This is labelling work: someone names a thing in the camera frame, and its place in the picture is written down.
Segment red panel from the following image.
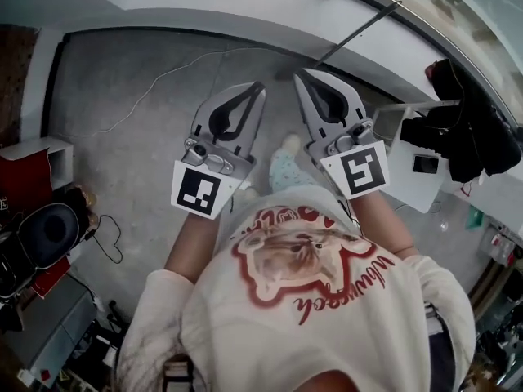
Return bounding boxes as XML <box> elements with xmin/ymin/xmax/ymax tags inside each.
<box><xmin>30</xmin><ymin>257</ymin><xmax>73</xmax><ymax>300</ymax></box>

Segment grey metal cabinet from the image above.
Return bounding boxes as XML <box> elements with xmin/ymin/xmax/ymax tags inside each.
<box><xmin>11</xmin><ymin>274</ymin><xmax>99</xmax><ymax>387</ymax></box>

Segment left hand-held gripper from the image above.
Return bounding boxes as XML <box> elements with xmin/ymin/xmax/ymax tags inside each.
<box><xmin>170</xmin><ymin>80</ymin><xmax>268</xmax><ymax>221</ymax></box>

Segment white floor cable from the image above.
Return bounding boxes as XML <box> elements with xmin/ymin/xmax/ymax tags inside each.
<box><xmin>87</xmin><ymin>47</ymin><xmax>262</xmax><ymax>134</ymax></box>

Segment black clothing heap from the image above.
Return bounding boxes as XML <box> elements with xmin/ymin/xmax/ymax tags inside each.
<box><xmin>400</xmin><ymin>57</ymin><xmax>523</xmax><ymax>183</ymax></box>

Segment black phone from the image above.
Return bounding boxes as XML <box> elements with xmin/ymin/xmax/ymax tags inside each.
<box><xmin>412</xmin><ymin>153</ymin><xmax>440</xmax><ymax>175</ymax></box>

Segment small white table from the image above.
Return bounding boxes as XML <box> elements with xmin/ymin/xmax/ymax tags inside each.
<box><xmin>371</xmin><ymin>100</ymin><xmax>463</xmax><ymax>216</ymax></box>

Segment black cable with adapter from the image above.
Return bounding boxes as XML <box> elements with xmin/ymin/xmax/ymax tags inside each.
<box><xmin>83</xmin><ymin>214</ymin><xmax>123</xmax><ymax>265</ymax></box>

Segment light blue star-print trousers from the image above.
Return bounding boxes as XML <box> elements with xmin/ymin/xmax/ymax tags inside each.
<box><xmin>267</xmin><ymin>145</ymin><xmax>320</xmax><ymax>198</ymax></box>

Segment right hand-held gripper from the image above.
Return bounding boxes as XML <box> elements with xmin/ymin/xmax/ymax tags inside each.
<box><xmin>293</xmin><ymin>69</ymin><xmax>390</xmax><ymax>201</ymax></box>

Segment white open cabinet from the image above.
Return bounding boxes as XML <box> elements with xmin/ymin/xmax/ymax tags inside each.
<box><xmin>0</xmin><ymin>135</ymin><xmax>74</xmax><ymax>191</ymax></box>

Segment cream printed t-shirt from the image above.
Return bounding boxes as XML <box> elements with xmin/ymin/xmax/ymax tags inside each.
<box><xmin>116</xmin><ymin>185</ymin><xmax>477</xmax><ymax>392</ymax></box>

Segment person's cream right shoe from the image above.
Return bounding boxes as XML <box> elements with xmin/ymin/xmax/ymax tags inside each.
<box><xmin>279</xmin><ymin>133</ymin><xmax>302</xmax><ymax>154</ymax></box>

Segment person's right forearm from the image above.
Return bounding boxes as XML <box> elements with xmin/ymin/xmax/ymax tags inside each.
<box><xmin>349</xmin><ymin>189</ymin><xmax>420</xmax><ymax>261</ymax></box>

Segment black office chair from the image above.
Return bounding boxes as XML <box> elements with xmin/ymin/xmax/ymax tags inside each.
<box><xmin>0</xmin><ymin>202</ymin><xmax>83</xmax><ymax>297</ymax></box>

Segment glass window black frame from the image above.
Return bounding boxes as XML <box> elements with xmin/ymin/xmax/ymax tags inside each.
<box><xmin>285</xmin><ymin>0</ymin><xmax>523</xmax><ymax>138</ymax></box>

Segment person's left forearm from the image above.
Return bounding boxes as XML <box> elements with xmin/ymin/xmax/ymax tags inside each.
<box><xmin>163</xmin><ymin>210</ymin><xmax>224</xmax><ymax>289</ymax></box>

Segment green packet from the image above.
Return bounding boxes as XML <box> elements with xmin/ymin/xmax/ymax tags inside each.
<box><xmin>467</xmin><ymin>206</ymin><xmax>486</xmax><ymax>231</ymax></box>

